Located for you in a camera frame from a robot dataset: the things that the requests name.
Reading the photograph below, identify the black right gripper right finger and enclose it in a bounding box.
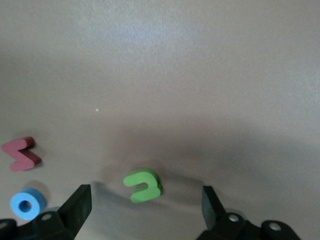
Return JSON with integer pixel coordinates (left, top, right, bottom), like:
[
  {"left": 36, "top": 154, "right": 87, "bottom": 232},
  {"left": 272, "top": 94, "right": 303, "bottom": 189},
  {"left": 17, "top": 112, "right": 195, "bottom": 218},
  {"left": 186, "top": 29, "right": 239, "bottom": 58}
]
[{"left": 194, "top": 185, "right": 301, "bottom": 240}]

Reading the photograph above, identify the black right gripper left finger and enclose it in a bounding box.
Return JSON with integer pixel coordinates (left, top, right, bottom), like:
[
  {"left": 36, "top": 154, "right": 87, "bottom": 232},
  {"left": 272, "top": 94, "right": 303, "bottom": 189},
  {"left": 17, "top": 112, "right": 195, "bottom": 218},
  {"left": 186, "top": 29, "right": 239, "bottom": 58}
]
[{"left": 0, "top": 184, "right": 93, "bottom": 240}]

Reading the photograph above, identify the green foam letter u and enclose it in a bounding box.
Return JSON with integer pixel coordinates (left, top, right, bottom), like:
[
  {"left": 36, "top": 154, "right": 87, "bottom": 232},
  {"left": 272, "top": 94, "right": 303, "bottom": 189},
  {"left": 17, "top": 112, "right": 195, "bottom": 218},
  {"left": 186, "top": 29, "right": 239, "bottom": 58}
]
[{"left": 123, "top": 167, "right": 163, "bottom": 203}]

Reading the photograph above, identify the blue foam letter o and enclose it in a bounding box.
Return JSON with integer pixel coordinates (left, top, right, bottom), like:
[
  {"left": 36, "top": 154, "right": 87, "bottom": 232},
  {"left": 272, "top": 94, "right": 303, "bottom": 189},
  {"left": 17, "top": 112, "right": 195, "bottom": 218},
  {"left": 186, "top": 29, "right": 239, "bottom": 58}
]
[{"left": 9, "top": 187, "right": 47, "bottom": 222}]

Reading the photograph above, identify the dark red foam letter h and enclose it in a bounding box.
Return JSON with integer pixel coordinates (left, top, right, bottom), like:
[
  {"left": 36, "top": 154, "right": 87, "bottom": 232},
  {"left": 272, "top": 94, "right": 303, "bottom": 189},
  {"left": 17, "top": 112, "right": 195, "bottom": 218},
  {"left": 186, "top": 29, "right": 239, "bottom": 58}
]
[{"left": 1, "top": 136, "right": 43, "bottom": 173}]

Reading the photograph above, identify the brown table cover mat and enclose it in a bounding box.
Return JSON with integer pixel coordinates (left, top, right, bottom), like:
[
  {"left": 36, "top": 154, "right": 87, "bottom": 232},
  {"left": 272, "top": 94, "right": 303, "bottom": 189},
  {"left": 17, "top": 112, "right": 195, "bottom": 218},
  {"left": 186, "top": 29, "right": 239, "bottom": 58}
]
[{"left": 0, "top": 0, "right": 320, "bottom": 240}]

